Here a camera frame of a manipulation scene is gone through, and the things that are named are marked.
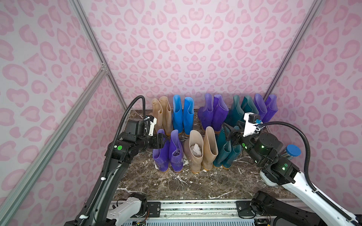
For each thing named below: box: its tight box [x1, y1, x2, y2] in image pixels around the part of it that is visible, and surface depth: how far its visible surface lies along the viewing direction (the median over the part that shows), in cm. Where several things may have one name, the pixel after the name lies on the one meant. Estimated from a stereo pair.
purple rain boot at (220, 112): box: [211, 94, 230, 134], surface depth 90 cm
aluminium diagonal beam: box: [0, 63, 111, 222], surface depth 67 cm
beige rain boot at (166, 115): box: [159, 96, 172, 137], surface depth 90 cm
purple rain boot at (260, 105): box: [254, 93, 268, 121], surface depth 87 cm
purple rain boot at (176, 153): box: [168, 129, 185, 173], surface depth 76 cm
